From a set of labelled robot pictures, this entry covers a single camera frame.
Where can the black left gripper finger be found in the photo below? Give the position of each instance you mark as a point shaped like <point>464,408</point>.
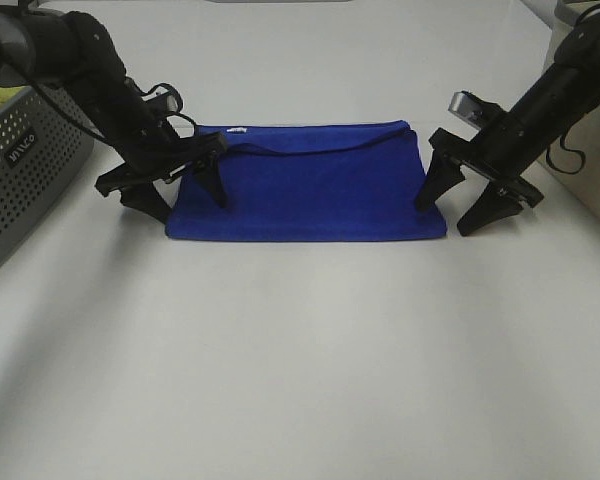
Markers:
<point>146,199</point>
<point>207,175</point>

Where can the blue towel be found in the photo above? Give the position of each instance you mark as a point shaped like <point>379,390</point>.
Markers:
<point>336,183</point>

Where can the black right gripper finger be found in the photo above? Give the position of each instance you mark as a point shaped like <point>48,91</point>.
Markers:
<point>494,204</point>
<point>443,174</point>

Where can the grey perforated laundry basket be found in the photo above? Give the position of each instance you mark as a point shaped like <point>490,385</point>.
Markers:
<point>40,155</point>

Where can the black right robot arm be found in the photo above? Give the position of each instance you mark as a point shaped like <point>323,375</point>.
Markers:
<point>565,93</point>

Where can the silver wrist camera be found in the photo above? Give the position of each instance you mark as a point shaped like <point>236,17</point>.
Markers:
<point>164,104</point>
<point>471,109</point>

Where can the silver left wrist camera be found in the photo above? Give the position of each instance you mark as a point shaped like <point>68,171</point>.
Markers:
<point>164,104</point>

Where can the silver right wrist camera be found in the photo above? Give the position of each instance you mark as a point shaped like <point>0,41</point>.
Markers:
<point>471,109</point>

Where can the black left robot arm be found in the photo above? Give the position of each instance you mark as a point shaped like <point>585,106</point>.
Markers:
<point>74,52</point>

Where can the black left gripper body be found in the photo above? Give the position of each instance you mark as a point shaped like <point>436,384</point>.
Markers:
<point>148,145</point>

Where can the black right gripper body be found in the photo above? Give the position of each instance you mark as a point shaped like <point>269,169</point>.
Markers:
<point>493,154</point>

